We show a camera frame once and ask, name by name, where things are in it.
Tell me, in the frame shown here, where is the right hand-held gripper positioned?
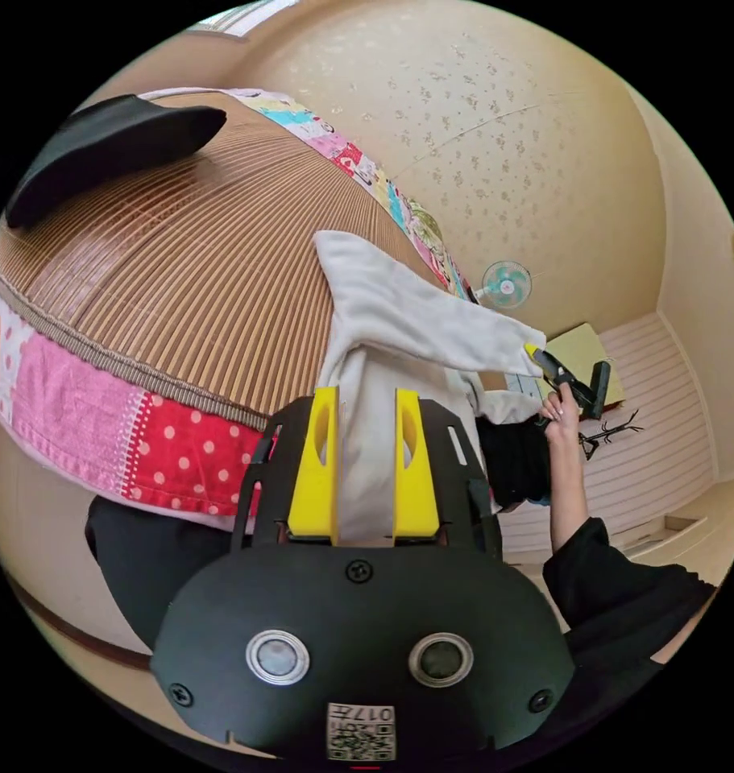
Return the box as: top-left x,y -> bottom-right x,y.
525,342 -> 592,413

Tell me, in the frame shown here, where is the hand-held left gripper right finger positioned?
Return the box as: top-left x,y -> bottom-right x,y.
392,388 -> 441,541

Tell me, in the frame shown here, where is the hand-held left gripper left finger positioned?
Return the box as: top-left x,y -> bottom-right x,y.
287,386 -> 342,541

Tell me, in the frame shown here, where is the white shirt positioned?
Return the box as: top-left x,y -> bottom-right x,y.
313,229 -> 548,548

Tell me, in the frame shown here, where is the person's right forearm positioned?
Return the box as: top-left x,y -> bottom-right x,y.
545,422 -> 592,552

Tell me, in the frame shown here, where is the person's right hand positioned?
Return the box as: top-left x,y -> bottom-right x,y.
537,386 -> 581,432

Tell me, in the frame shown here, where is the black coat stand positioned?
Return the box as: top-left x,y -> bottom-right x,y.
577,409 -> 646,462

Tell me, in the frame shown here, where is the person's body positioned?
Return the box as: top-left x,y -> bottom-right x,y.
85,415 -> 722,773

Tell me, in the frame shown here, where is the bed with woven mat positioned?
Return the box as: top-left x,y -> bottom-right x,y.
0,89 -> 483,534

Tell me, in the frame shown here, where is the black folded garment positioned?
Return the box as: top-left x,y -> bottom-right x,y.
5,94 -> 228,230

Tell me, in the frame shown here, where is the window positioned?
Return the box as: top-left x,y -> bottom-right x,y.
192,6 -> 254,42

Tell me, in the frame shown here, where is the teal wall fan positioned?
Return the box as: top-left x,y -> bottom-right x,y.
474,260 -> 533,311

